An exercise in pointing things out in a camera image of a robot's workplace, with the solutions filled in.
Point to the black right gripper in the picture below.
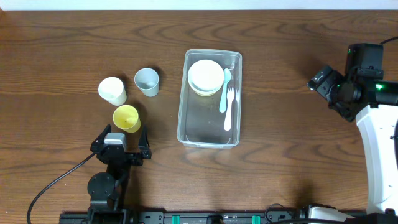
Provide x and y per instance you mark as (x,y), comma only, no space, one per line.
(319,83)

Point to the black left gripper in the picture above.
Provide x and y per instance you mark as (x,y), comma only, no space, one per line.
(121,155)

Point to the yellow plastic cup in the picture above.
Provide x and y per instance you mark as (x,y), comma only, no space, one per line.
(126,117)

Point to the white plastic cup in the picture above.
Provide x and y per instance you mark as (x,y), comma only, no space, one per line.
(112,90)

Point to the grey plastic cup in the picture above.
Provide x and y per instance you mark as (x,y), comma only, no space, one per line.
(147,80)

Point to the white plastic bowl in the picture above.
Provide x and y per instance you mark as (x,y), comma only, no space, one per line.
(205,75)

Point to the yellow plastic bowl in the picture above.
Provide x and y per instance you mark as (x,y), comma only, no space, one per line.
(203,92)

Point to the pink plastic fork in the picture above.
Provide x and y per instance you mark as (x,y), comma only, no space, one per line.
(228,119)

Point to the mint green plastic spoon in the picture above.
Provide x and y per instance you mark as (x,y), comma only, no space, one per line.
(227,78)

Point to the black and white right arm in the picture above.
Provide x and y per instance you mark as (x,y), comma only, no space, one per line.
(378,129)

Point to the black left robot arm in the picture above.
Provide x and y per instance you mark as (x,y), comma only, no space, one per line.
(107,189)

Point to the clear plastic storage container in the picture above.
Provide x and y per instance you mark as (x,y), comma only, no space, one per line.
(200,123)

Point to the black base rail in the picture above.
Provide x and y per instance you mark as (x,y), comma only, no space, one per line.
(157,217)

